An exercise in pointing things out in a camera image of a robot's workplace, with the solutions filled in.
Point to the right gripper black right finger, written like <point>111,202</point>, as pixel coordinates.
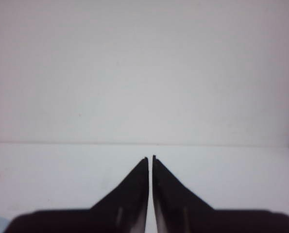
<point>174,204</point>

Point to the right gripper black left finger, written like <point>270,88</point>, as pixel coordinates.
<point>124,209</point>

